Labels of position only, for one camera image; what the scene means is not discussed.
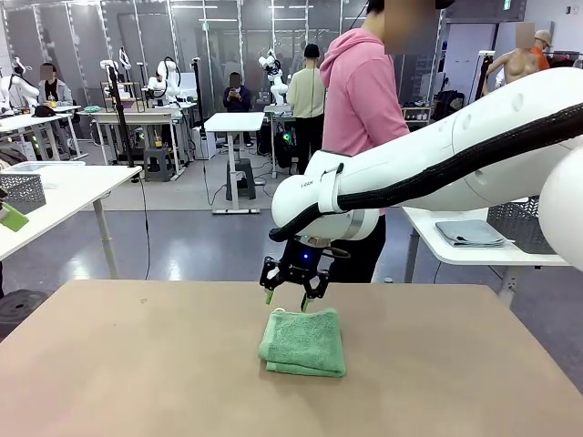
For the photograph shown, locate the black bags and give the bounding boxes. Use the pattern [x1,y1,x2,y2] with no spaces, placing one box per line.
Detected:
[432,88,468,122]

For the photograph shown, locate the grey perforated basket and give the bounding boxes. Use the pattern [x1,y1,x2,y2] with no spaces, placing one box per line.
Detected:
[486,198,555,255]
[0,173,47,215]

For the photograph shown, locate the clear plastic tray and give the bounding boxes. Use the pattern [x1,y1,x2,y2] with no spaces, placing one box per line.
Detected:
[1,160,87,177]

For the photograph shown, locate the white side table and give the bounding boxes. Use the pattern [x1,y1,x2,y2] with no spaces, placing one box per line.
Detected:
[400,207,583,297]

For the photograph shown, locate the seated person in grey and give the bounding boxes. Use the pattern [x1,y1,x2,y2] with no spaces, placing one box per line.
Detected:
[36,63,74,108]

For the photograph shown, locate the bare mannequin dark trousers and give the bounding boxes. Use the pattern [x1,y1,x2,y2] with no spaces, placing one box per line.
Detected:
[482,22,547,99]

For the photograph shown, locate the long white lab table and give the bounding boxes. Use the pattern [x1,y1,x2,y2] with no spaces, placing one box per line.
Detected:
[88,102,199,177]

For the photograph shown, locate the person with black beanie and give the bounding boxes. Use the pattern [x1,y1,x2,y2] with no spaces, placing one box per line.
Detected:
[285,44,327,177]

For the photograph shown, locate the black plastic stool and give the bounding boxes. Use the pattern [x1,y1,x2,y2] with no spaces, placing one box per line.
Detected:
[0,289,50,341]

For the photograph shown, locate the white standing desk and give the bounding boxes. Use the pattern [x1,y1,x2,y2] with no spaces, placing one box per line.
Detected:
[203,112,266,216]

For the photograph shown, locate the black tripod stand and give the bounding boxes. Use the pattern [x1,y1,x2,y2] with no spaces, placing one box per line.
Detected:
[103,63,138,169]

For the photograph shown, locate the white work table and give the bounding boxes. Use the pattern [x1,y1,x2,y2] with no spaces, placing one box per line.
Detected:
[0,164,143,279]

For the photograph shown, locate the black hanging cable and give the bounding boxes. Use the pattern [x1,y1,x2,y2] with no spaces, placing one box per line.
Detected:
[136,170,151,281]

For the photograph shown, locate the seated person holding phone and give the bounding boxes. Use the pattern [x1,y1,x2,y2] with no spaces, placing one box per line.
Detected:
[222,71,251,114]

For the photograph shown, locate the white computer tower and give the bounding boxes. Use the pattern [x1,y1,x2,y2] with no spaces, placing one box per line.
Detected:
[193,127,218,160]

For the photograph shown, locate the person in pink hoodie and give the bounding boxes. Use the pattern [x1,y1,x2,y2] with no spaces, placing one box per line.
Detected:
[318,0,411,284]

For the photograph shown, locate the grey plastic stool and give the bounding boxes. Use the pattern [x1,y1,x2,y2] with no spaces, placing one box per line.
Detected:
[226,158,257,201]
[143,146,177,183]

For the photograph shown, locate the shoe rack with shoes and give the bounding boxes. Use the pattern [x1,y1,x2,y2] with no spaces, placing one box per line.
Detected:
[401,105,434,127]

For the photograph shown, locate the black light stand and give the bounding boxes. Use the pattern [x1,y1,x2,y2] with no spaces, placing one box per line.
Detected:
[190,56,206,133]

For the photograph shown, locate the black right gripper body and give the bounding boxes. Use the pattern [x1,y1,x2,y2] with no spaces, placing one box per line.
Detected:
[278,239,330,287]

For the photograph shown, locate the black stand white top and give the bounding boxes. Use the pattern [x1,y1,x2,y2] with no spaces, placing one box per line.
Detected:
[476,49,497,101]

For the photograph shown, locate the black arm cable sleeve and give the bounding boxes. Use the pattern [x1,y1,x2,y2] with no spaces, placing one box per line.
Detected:
[268,103,583,242]

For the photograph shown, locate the light blue towel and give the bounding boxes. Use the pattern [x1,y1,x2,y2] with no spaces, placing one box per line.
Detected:
[435,219,506,249]

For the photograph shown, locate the green towel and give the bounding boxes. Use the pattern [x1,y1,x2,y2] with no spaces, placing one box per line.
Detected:
[258,308,347,378]

